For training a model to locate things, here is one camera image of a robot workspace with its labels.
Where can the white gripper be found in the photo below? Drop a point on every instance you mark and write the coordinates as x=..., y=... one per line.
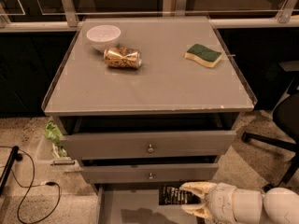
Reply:
x=221, y=200

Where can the grey bottom drawer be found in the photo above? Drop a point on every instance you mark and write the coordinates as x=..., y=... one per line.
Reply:
x=139, y=206

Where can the grey drawer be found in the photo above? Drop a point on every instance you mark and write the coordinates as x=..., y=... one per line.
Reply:
x=149, y=173
x=139, y=206
x=93, y=146

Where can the gold crushed soda can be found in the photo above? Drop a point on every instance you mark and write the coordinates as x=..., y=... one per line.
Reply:
x=120, y=57

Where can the clear plastic bin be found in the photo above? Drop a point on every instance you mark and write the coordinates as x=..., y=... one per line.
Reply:
x=43, y=155

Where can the metal railing frame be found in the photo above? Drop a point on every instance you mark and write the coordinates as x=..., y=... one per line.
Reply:
x=63, y=15

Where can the grey middle drawer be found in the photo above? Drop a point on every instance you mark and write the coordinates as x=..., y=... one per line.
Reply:
x=149, y=173

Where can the black floor stand leg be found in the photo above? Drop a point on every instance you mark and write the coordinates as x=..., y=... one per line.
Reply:
x=4, y=176

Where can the white ceramic bowl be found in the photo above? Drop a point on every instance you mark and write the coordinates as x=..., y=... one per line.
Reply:
x=102, y=37

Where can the black rxbar chocolate wrapper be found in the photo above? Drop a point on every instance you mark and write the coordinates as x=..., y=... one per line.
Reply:
x=169, y=195

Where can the green yellow sponge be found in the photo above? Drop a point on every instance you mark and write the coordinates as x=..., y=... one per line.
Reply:
x=203, y=55

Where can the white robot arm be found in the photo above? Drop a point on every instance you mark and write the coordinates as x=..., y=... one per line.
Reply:
x=276, y=206

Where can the grey drawer cabinet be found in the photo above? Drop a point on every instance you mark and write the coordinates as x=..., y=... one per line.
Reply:
x=167, y=93

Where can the grey top drawer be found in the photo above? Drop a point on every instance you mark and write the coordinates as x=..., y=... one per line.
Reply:
x=93, y=146

